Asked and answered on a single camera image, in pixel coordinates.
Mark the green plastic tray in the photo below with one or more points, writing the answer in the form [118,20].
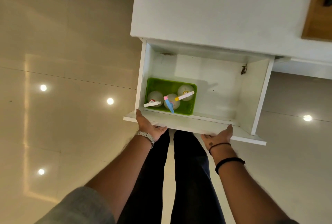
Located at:
[155,84]

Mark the thin black wrist band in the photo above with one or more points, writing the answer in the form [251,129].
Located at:
[219,145]

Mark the wooden board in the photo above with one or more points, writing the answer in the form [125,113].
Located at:
[317,11]

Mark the white bottle with blue nozzle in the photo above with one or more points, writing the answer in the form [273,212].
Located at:
[171,101]

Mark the person's left forearm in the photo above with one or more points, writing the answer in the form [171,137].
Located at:
[120,172]

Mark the person's left hand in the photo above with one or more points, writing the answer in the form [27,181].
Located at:
[148,129]

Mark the grey sleeve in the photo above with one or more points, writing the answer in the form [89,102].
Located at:
[77,208]

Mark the white bottle with yellow-tipped nozzle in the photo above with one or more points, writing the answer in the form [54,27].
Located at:
[185,92]

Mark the person's right thumb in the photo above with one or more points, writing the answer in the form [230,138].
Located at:
[228,131]

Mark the thick black wrist band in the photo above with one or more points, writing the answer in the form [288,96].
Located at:
[229,162]

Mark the person's right forearm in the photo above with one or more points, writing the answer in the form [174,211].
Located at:
[246,187]

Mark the person's left thumb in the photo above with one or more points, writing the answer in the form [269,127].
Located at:
[141,117]

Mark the person's right hand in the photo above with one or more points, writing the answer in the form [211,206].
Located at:
[217,138]

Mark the person's black trousers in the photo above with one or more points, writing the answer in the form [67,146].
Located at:
[181,179]

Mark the white cabinet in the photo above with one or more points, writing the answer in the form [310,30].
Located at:
[223,8]

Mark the white wooden drawer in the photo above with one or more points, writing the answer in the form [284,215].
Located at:
[220,89]

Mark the silver metal wristwatch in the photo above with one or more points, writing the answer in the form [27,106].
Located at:
[145,136]

